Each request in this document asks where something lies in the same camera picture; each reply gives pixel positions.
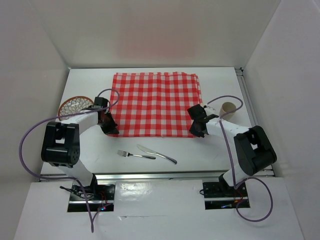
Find brown paper cup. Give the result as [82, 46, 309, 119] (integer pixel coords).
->
[219, 102, 237, 121]

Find patterned plate brown rim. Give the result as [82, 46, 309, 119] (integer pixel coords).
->
[58, 96, 94, 121]

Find red white checkered cloth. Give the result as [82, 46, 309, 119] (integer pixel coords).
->
[110, 72, 203, 138]

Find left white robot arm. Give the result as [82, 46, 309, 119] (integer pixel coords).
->
[41, 97, 119, 200]

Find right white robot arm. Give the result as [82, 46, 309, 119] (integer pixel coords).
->
[187, 104, 277, 197]

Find silver fork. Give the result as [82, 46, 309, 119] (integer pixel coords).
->
[117, 150, 156, 160]

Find silver table knife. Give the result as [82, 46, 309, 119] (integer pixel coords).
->
[137, 144, 178, 165]

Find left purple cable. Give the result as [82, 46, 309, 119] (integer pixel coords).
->
[19, 88, 120, 233]

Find purple cable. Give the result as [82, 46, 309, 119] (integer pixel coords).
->
[19, 88, 120, 233]
[206, 95, 274, 222]

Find aluminium front rail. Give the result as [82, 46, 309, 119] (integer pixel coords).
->
[39, 170, 226, 182]

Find aluminium rail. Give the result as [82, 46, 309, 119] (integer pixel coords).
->
[234, 67, 275, 177]
[39, 170, 226, 182]

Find aluminium right side rail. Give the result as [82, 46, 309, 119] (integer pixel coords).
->
[234, 67, 275, 177]

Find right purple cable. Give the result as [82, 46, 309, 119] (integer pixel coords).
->
[206, 95, 274, 222]

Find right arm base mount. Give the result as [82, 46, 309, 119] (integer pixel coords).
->
[199, 182, 250, 210]

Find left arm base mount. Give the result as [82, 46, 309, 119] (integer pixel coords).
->
[59, 184, 116, 213]

